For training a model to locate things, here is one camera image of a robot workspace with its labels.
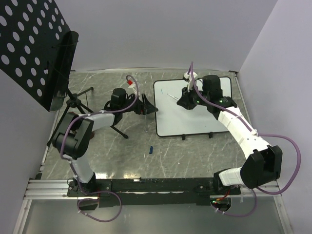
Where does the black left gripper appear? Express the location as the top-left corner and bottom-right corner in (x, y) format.
(120, 93), (158, 115)

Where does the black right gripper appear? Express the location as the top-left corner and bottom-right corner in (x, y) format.
(177, 83), (210, 110)

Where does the white whiteboard with black frame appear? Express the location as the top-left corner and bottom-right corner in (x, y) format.
(154, 79), (228, 137)

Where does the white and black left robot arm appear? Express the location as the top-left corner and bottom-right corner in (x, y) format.
(52, 88), (158, 196)

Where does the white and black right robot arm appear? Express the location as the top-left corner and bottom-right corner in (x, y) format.
(177, 73), (282, 194)

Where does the black perforated music stand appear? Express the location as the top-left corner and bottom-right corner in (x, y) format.
(0, 0), (129, 147)

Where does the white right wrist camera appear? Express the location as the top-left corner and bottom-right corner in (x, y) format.
(183, 72), (198, 92)

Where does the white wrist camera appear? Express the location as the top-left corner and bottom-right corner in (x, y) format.
(126, 75), (141, 98)
(183, 72), (198, 92)

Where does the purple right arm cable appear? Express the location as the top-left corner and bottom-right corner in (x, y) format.
(189, 61), (301, 195)

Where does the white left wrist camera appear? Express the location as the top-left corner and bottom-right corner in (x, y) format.
(126, 75), (141, 98)

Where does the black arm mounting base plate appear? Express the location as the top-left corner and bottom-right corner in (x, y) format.
(67, 177), (241, 208)

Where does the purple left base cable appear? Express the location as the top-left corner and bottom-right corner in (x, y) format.
(77, 190), (122, 223)

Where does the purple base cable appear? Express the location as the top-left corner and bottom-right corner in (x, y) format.
(77, 190), (122, 223)
(212, 181), (258, 217)

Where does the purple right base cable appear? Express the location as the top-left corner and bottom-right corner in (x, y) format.
(212, 181), (258, 217)

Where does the aluminium rail frame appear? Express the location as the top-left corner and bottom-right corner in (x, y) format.
(12, 68), (293, 234)

